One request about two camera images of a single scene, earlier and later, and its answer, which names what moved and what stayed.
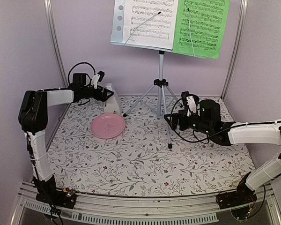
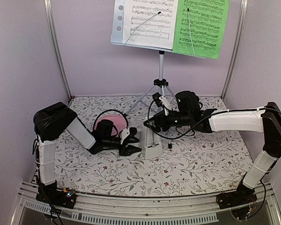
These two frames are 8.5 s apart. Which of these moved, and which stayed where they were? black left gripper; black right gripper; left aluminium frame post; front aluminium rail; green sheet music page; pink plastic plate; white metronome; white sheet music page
Moved: white metronome; black left gripper; black right gripper
Stayed: pink plastic plate; left aluminium frame post; green sheet music page; front aluminium rail; white sheet music page
